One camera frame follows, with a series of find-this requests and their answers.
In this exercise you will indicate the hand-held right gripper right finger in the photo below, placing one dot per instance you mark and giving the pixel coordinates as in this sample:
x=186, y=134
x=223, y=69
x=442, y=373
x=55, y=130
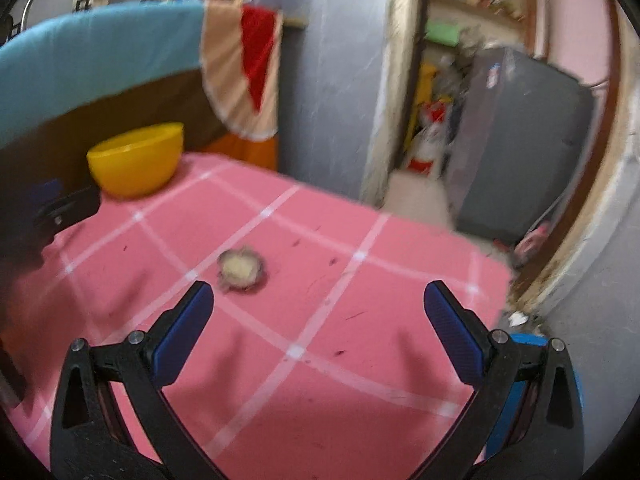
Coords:
x=455, y=340

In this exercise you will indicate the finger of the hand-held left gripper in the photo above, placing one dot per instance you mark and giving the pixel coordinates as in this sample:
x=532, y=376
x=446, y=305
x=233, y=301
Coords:
x=72, y=210
x=45, y=192

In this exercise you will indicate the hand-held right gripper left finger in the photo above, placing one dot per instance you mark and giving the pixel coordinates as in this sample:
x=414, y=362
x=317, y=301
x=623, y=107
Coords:
x=185, y=332

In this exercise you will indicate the ginger piece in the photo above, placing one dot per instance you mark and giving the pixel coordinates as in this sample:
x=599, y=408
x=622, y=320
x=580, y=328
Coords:
x=240, y=269

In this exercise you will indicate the white paper scrap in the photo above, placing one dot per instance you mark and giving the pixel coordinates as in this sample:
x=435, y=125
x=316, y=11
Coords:
x=517, y=318

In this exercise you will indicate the yellow plastic bowl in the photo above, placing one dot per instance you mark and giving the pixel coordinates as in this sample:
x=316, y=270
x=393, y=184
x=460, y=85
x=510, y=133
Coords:
x=135, y=160

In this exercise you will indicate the pink checked tablecloth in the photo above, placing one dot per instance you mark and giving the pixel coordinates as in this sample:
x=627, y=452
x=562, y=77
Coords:
x=300, y=260

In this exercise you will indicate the teal cloth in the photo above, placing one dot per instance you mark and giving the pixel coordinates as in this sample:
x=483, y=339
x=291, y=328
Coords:
x=100, y=50

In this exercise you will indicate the white red rice bag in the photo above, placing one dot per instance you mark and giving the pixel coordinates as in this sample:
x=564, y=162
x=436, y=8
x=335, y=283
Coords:
x=430, y=145

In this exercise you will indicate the red beige striped towel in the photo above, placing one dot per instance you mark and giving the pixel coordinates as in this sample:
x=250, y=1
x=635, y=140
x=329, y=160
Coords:
x=225, y=85

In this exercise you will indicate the grey washing machine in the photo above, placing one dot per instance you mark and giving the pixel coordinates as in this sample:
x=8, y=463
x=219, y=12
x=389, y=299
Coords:
x=520, y=150

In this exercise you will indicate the green flat box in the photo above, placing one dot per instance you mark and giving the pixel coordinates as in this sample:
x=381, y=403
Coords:
x=442, y=32

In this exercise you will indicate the worn wooden door frame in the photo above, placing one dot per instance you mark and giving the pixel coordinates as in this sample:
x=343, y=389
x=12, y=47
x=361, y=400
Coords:
x=395, y=85

